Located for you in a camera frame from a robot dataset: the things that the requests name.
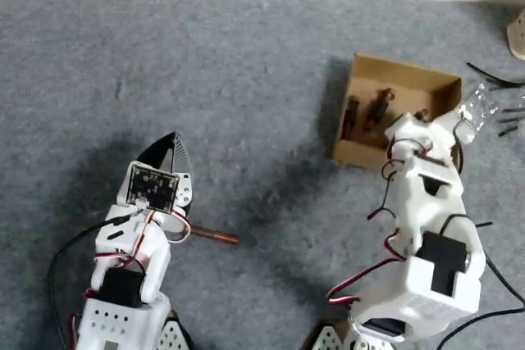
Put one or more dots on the bolt in brown sleeve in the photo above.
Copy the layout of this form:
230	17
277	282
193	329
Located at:
422	113
378	108
352	114

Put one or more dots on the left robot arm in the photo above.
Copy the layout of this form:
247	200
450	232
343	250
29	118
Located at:
119	323

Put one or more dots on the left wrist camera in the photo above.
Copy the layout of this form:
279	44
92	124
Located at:
152	186

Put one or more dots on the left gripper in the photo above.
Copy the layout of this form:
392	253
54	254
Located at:
153	255

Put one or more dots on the white perforated plate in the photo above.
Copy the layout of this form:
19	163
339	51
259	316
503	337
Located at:
517	36

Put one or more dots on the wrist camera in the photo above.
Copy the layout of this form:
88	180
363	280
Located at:
152	186
477	107

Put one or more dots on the copper bolt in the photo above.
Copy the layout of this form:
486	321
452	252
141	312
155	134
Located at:
217	237

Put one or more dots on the short black stick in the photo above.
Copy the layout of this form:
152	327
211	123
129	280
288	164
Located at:
508	131
508	120
513	110

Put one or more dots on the cardboard box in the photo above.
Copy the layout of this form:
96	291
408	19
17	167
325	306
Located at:
406	75

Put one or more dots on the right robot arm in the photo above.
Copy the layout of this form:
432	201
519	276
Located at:
430	210

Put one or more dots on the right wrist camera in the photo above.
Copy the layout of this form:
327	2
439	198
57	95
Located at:
477	107

